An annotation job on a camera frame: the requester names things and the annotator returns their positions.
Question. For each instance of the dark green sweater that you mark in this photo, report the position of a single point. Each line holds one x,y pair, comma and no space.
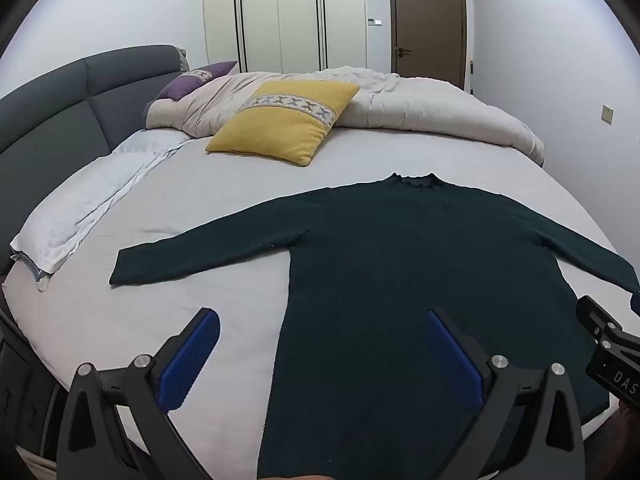
375,260

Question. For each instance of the dark nightstand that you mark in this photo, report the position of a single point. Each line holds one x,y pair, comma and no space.
25,400

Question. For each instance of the wall socket plate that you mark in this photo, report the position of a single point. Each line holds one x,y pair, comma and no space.
607,113

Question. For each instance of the beige duvet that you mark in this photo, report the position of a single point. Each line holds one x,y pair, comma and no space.
425,105

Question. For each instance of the bed with white sheet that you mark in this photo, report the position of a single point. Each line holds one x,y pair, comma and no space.
225,195

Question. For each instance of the purple patterned pillow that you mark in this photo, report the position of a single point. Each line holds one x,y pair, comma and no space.
192,82

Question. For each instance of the yellow patterned pillow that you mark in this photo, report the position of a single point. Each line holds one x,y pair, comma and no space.
280,127

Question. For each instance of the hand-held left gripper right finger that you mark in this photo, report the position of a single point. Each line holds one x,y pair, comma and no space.
452,355

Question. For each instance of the brown door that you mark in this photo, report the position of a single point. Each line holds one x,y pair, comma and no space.
430,20

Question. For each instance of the white wardrobe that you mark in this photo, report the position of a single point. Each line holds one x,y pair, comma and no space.
285,15

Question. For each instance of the white pillow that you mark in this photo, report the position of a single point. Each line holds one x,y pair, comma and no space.
85,210

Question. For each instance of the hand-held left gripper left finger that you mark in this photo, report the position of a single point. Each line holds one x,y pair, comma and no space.
187,360

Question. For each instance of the grey upholstered headboard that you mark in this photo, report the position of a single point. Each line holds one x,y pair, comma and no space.
60,105

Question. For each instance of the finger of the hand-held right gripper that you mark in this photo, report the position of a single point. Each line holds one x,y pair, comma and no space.
595,317
636,304

